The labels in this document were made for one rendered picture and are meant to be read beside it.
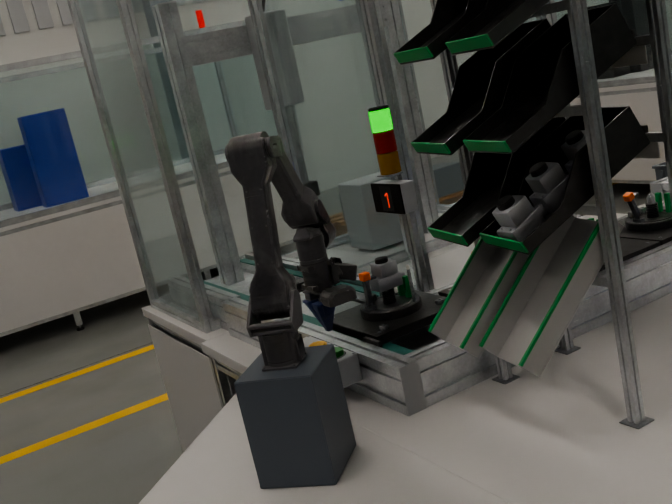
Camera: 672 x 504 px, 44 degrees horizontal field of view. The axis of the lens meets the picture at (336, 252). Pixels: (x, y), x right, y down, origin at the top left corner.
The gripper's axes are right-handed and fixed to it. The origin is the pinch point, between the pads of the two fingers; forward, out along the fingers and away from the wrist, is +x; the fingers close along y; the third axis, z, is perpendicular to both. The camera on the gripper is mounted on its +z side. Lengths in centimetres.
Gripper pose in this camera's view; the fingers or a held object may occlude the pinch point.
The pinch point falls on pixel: (325, 314)
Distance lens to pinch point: 171.0
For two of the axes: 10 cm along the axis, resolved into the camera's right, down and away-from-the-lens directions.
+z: 8.4, -2.8, 4.6
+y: -5.0, -0.8, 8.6
